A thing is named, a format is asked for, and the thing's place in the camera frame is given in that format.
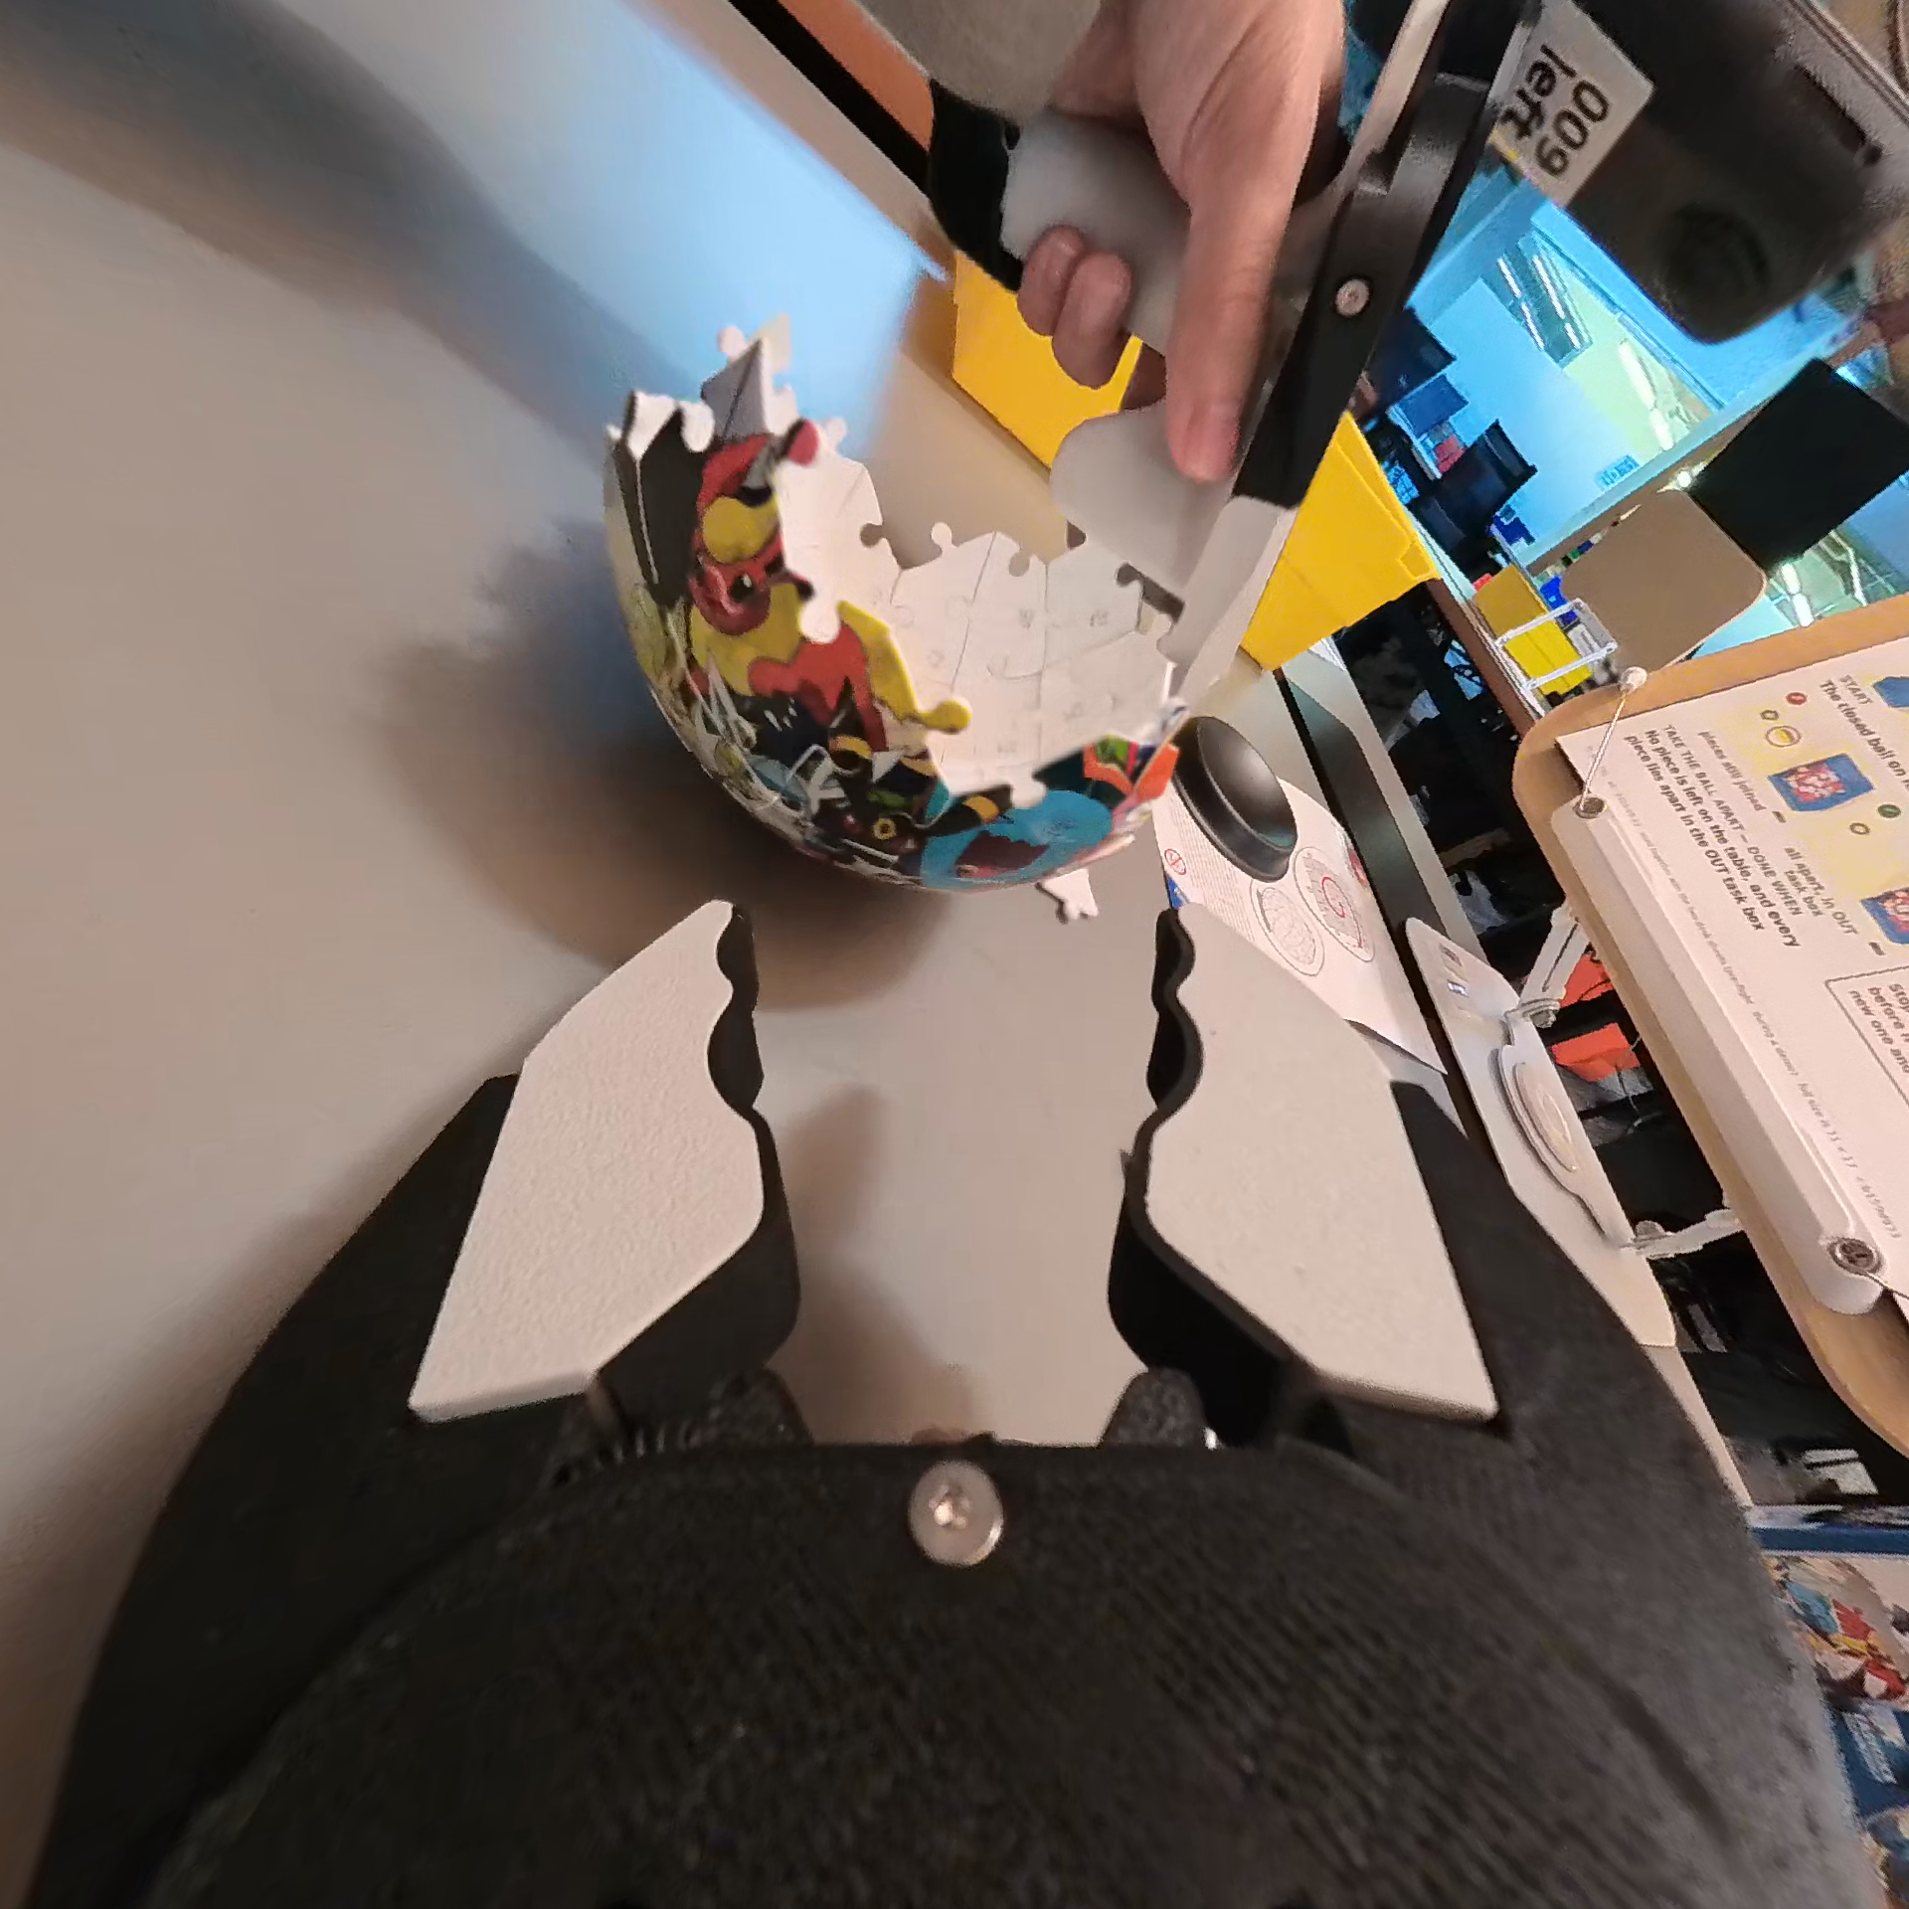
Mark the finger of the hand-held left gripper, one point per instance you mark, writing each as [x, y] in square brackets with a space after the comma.
[1141, 490]
[1231, 595]

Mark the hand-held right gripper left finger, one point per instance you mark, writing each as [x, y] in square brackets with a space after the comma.
[595, 1178]

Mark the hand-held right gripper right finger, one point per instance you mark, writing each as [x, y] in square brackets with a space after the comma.
[1298, 1193]

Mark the white puzzle piece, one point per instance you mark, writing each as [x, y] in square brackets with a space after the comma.
[1069, 896]

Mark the person's left forearm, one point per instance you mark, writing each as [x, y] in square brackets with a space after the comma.
[968, 44]

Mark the black round ball stand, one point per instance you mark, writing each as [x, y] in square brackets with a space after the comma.
[1234, 792]

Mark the colourful puzzle box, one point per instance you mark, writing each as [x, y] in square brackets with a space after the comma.
[1842, 1642]

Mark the person's left hand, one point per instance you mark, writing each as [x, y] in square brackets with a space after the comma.
[1224, 179]

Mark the yellow plastic bin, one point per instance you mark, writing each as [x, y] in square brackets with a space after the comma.
[1342, 553]

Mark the white flat device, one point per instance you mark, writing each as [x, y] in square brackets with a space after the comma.
[1537, 1103]

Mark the white printed leaflet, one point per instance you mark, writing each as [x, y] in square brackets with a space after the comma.
[1327, 926]

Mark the small yellow background bin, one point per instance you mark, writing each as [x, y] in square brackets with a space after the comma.
[1537, 625]

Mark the black monitor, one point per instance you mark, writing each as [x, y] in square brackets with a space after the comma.
[1812, 462]

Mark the grey rounded panel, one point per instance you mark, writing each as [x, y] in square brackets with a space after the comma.
[1663, 581]

